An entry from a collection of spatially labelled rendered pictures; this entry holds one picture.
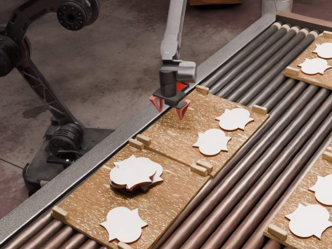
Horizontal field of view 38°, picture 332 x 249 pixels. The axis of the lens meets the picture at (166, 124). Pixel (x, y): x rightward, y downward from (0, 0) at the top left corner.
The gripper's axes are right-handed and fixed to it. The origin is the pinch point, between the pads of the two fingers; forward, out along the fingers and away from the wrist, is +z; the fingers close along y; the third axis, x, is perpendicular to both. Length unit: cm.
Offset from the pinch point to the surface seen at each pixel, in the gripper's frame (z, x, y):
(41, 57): 102, -115, 238
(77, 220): 9, 51, -1
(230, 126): 7.9, -13.8, -17.0
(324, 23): 8, -110, -13
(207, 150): 7.8, 2.8, -17.5
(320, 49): 9, -86, -22
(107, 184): 8.6, 34.3, 1.9
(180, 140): 8.9, 2.2, -5.1
